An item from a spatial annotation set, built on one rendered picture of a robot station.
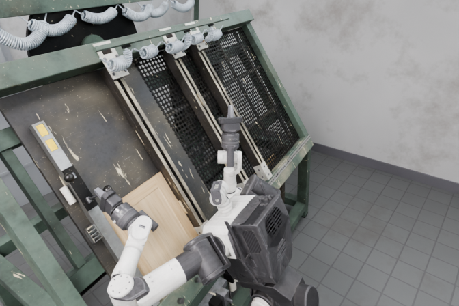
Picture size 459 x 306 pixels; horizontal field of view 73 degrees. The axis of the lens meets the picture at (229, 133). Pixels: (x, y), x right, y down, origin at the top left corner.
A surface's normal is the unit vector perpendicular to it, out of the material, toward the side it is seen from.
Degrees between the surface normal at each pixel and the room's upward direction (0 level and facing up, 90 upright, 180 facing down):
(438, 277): 0
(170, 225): 60
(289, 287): 22
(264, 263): 90
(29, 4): 90
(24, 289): 0
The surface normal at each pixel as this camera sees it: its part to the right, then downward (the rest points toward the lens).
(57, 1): 0.84, 0.18
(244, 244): -0.54, 0.41
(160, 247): 0.69, -0.29
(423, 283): -0.07, -0.89
